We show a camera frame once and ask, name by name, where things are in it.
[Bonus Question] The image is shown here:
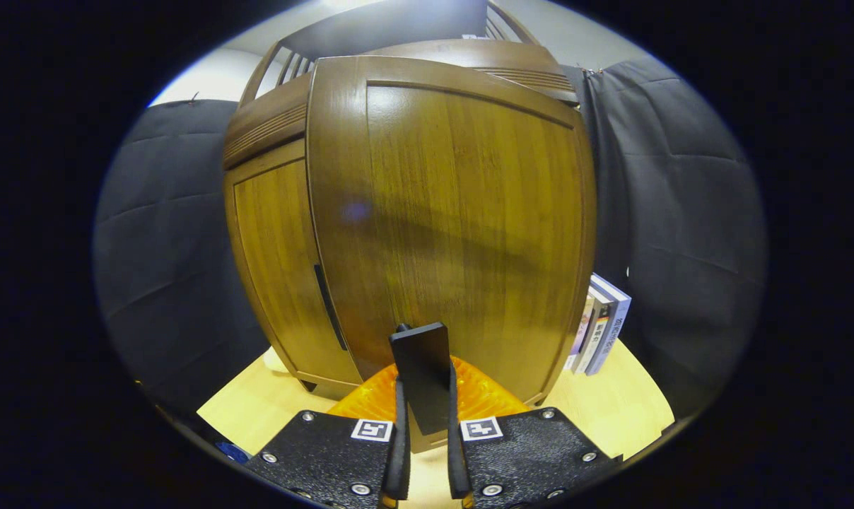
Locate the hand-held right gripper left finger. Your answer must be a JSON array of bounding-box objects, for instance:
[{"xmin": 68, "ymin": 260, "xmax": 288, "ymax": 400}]
[{"xmin": 245, "ymin": 362, "xmax": 411, "ymax": 509}]

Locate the wooden double-door shoe cabinet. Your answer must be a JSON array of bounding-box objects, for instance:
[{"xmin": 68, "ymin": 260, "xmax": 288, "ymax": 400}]
[{"xmin": 222, "ymin": 0, "xmax": 583, "ymax": 402}]

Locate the pale blue spine book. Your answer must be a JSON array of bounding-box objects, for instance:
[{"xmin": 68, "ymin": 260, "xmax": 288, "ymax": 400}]
[{"xmin": 586, "ymin": 274, "xmax": 631, "ymax": 376}]

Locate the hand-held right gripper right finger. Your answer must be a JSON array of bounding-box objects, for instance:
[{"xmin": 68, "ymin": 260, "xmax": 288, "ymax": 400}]
[{"xmin": 447, "ymin": 357, "xmax": 622, "ymax": 509}]

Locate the black backdrop cloth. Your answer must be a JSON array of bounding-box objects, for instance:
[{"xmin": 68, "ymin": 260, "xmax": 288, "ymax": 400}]
[{"xmin": 91, "ymin": 58, "xmax": 768, "ymax": 418}]

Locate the wooden cabinet door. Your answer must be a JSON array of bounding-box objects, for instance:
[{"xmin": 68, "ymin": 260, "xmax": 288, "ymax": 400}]
[
  {"xmin": 226, "ymin": 159, "xmax": 363, "ymax": 386},
  {"xmin": 305, "ymin": 55, "xmax": 597, "ymax": 453}
]

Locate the thin white book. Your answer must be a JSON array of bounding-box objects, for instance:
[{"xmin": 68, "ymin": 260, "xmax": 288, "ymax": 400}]
[{"xmin": 574, "ymin": 286, "xmax": 615, "ymax": 374}]

